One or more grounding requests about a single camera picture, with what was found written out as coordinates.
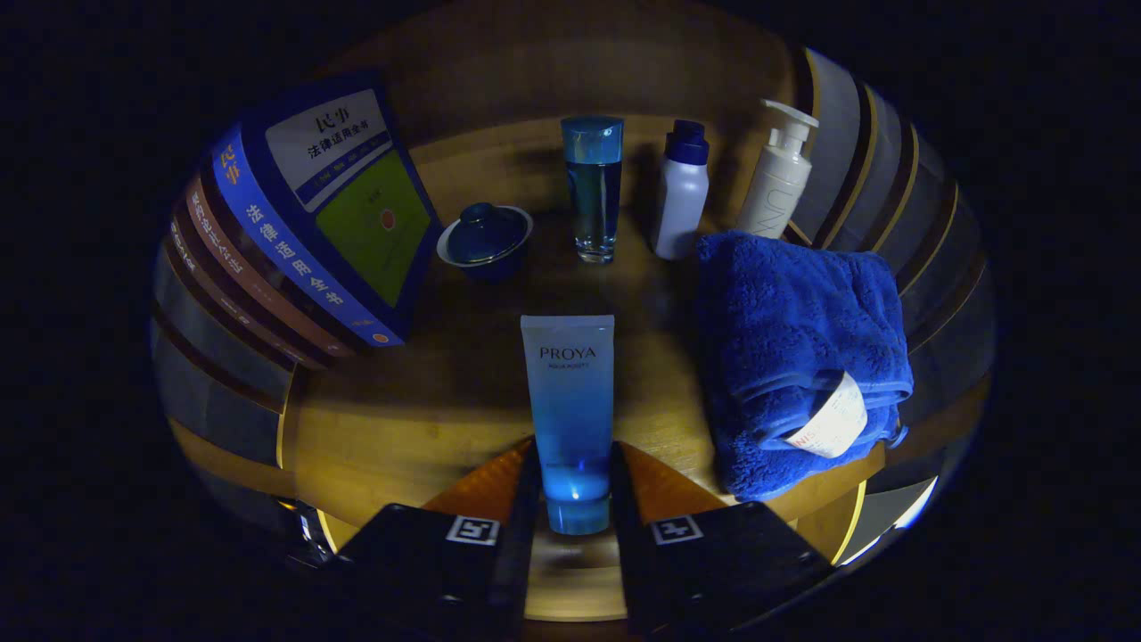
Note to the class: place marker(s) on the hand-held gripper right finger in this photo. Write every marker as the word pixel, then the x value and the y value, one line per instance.
pixel 624 553

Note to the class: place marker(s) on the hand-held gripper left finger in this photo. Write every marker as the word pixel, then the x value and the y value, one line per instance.
pixel 521 553

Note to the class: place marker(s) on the light blue cosmetic tube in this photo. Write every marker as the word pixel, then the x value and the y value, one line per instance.
pixel 570 401

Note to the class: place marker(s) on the wooden countertop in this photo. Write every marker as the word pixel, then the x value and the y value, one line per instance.
pixel 428 419

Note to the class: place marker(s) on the wooden cabinet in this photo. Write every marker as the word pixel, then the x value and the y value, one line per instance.
pixel 499 71

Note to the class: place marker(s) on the blue folded towel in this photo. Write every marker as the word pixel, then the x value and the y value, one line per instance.
pixel 784 312

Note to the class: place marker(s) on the blue lidded teacup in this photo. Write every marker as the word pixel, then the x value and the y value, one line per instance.
pixel 486 241

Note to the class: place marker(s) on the white bottle with blue cap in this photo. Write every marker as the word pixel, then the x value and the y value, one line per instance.
pixel 679 205

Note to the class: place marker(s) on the tall blue glass bottle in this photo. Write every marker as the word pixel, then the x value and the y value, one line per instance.
pixel 593 196

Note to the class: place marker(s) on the thick blue book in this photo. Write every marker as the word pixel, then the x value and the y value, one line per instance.
pixel 357 205

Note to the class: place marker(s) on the white pump bottle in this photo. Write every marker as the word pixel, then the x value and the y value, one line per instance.
pixel 775 192

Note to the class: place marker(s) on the reddish brown book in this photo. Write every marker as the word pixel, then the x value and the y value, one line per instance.
pixel 241 260

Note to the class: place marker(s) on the dark brown book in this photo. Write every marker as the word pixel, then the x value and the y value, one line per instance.
pixel 209 276

